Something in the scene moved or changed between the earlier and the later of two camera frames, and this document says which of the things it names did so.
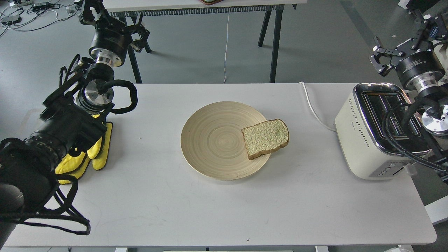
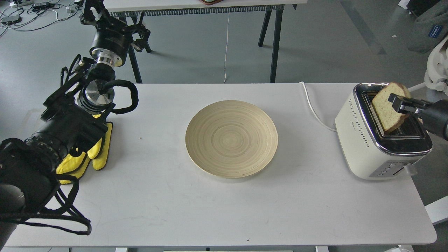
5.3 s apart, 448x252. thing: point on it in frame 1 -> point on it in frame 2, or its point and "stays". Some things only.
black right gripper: x=419 y=66 -> x=435 y=117
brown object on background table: x=210 y=2 stays
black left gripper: x=112 y=37 stays
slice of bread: x=273 y=134 -> x=387 y=116
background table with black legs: x=270 y=9 stays
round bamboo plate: x=212 y=143 stays
